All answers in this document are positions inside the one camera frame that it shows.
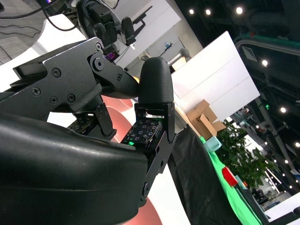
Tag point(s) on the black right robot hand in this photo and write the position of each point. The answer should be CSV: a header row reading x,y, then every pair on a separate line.
x,y
58,164

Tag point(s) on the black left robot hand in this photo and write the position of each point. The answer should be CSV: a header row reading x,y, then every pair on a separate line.
x,y
105,30

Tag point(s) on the pink plastic bowl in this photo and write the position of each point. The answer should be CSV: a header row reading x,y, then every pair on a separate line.
x,y
119,124

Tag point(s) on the round ceiling light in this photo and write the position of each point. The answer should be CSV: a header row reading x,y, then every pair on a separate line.
x,y
191,11
208,11
283,109
239,10
264,62

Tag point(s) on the white partition board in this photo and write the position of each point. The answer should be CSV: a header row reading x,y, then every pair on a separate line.
x,y
218,77

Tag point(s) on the brown cardboard box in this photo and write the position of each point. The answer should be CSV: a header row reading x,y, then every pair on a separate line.
x,y
204,122

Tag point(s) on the black cloth drape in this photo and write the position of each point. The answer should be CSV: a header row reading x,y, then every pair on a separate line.
x,y
197,187

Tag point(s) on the pale teal box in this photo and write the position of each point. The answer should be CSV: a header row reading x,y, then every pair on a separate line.
x,y
212,144

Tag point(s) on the red box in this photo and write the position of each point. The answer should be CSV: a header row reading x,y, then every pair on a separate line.
x,y
229,176

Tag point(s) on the bright green cloth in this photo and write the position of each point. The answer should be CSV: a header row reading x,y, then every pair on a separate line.
x,y
234,201

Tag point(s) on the green leafy plant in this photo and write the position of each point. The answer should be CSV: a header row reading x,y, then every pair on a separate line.
x,y
241,154

